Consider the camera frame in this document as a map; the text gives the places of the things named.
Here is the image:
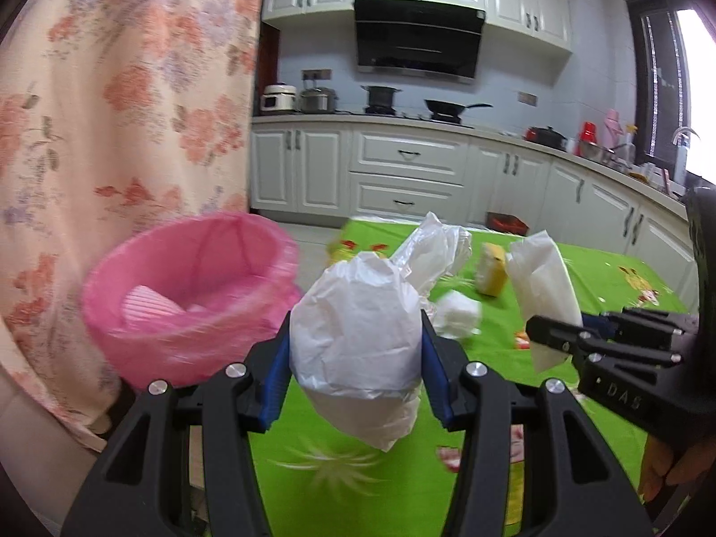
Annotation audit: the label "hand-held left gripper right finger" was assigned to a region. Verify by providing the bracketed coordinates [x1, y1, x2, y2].
[419, 310, 652, 537]

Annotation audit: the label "white lower kitchen cabinets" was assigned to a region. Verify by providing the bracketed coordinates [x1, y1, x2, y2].
[250, 120, 706, 292]

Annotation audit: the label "pink trash bin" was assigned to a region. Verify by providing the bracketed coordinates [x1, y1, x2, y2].
[81, 213, 306, 389]

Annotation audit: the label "red pot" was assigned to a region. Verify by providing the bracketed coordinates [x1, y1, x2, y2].
[524, 126, 567, 150]

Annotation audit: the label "black cooking pot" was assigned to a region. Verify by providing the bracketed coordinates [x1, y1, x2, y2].
[361, 85, 402, 115]

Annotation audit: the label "person's right hand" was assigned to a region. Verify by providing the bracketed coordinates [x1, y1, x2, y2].
[638, 433, 707, 509]

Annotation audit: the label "silver pressure cooker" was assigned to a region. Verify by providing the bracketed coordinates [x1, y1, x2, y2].
[298, 79, 339, 114]

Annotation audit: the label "clear plastic bag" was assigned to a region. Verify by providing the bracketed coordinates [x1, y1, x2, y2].
[388, 211, 475, 314]

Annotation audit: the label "gas stove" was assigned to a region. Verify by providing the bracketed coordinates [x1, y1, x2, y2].
[358, 109, 476, 127]

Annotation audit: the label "yellow sponge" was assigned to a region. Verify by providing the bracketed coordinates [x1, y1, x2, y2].
[475, 242, 510, 297]

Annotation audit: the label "clear spray bottle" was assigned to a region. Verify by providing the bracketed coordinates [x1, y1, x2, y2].
[621, 124, 639, 167]

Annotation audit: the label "white rice cooker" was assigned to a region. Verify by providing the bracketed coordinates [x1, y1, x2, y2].
[260, 84, 297, 114]

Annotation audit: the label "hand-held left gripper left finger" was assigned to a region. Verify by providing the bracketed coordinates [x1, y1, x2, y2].
[63, 310, 294, 537]

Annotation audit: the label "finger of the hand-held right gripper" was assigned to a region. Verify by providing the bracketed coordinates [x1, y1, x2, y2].
[524, 315, 684, 366]
[580, 307, 701, 349]

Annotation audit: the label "green printed tablecloth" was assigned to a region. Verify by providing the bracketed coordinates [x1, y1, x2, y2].
[190, 215, 700, 537]

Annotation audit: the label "white paper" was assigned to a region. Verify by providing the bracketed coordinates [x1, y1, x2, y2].
[505, 230, 585, 373]

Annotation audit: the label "floral curtain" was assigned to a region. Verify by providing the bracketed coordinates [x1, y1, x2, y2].
[0, 0, 269, 454]

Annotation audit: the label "dark framed window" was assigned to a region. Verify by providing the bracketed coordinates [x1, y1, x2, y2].
[629, 0, 716, 185]

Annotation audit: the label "black range hood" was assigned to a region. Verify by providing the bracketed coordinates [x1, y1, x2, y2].
[354, 0, 486, 86]

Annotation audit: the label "black wok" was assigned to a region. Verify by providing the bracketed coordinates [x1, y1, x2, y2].
[424, 99, 493, 124]

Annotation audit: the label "steel bowl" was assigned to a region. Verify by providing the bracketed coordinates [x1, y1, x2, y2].
[579, 140, 616, 164]

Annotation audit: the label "kitchen countertop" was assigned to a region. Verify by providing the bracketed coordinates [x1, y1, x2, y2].
[251, 112, 695, 196]

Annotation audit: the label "white plastic bag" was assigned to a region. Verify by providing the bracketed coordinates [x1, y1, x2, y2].
[288, 251, 426, 453]

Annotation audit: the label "dark small bin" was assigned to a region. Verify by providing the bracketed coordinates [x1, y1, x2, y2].
[486, 211, 529, 236]

